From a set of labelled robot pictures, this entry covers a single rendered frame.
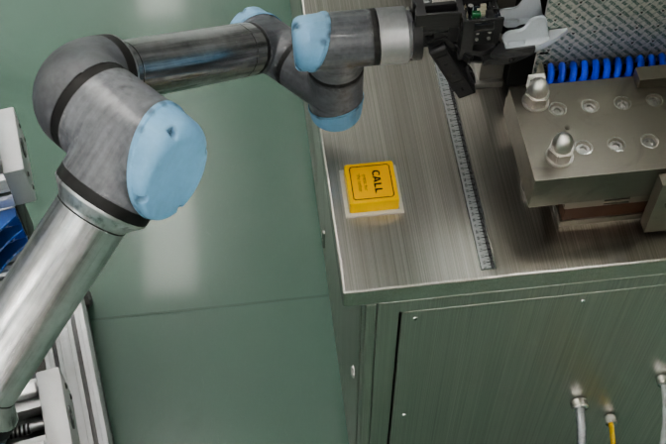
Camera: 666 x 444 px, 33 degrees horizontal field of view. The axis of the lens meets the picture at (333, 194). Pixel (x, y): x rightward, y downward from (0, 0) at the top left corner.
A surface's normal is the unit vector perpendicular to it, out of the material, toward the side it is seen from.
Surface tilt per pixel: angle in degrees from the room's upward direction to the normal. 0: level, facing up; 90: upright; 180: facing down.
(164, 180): 86
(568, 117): 0
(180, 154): 86
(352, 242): 0
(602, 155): 0
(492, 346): 90
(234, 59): 73
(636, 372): 90
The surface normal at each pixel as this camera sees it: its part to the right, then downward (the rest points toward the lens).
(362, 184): 0.00, -0.58
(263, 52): 0.83, 0.19
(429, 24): 0.11, 0.81
